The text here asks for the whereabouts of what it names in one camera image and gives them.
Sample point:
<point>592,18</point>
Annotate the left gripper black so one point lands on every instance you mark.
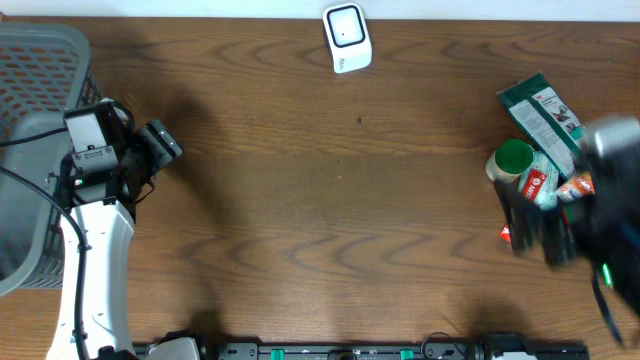
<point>159,142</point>

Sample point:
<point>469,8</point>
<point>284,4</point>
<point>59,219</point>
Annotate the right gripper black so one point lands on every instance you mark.
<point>527,221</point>

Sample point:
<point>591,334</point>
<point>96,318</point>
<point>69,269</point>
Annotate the mint green wipes pack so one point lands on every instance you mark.
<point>547,197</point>

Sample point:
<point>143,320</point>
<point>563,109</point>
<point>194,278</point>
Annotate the red adhesive tube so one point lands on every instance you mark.
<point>530,190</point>

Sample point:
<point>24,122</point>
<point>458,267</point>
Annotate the orange tissue pack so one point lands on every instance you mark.
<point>578,186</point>

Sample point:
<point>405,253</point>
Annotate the green-lidded small jar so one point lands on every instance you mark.
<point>509,161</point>

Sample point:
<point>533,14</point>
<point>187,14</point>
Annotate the green 3M adhesive package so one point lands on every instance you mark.
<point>541,113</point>

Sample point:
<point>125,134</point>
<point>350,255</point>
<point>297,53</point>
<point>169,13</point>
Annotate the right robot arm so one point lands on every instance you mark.
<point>619,262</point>

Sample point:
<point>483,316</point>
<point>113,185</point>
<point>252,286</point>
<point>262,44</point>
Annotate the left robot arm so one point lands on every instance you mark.
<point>97,230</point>

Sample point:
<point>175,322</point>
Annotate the white barcode scanner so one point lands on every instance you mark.
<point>347,37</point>

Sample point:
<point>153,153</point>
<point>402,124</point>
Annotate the grey plastic mesh basket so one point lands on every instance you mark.
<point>45,71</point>

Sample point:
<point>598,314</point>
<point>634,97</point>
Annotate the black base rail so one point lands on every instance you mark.
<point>436,346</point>

